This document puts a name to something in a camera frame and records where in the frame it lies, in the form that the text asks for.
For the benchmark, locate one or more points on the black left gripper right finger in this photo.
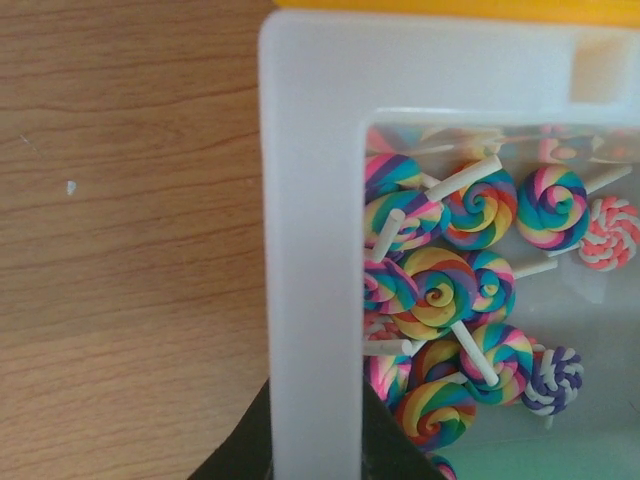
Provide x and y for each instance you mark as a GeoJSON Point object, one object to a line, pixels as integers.
{"type": "Point", "coordinates": [386, 452]}

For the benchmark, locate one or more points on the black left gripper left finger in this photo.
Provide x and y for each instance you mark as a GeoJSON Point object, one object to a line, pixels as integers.
{"type": "Point", "coordinates": [247, 452]}

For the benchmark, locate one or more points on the white translucent plastic bin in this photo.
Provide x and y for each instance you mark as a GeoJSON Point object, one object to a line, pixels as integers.
{"type": "Point", "coordinates": [355, 106]}

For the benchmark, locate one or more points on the yellow plastic bin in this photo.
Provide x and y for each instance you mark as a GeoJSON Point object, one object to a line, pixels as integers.
{"type": "Point", "coordinates": [476, 7]}

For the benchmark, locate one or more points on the rainbow swirl lollipop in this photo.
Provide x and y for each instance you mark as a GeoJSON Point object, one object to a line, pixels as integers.
{"type": "Point", "coordinates": [435, 415]}
{"type": "Point", "coordinates": [447, 290]}
{"type": "Point", "coordinates": [479, 204]}

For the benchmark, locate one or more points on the purple white swirl lollipop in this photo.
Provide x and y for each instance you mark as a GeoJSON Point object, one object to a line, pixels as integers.
{"type": "Point", "coordinates": [555, 382]}

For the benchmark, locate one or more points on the blue pink swirl lollipop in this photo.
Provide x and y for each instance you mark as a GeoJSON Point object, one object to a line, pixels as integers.
{"type": "Point", "coordinates": [553, 213]}

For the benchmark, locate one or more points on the pink white swirl lollipop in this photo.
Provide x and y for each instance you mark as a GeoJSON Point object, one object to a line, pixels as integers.
{"type": "Point", "coordinates": [612, 236]}

